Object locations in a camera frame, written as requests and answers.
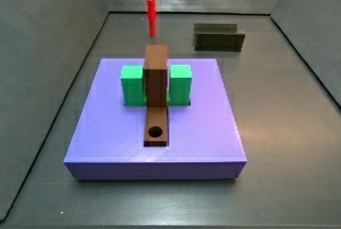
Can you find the left green block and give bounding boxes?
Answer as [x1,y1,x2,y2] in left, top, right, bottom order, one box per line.
[120,65,146,106]

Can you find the red peg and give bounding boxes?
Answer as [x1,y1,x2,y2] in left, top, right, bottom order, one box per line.
[147,0,158,37]

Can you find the green block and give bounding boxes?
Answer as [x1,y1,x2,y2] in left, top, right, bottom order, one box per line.
[170,65,191,106]
[120,65,146,106]

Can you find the black bracket holder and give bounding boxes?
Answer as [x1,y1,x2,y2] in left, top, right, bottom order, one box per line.
[193,23,245,52]

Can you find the brown L-shaped block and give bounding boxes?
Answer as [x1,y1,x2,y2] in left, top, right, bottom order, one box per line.
[145,45,169,147]

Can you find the right green block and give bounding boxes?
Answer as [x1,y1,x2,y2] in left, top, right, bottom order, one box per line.
[170,65,191,106]

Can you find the purple base board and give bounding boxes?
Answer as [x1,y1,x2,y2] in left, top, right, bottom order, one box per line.
[64,59,246,180]

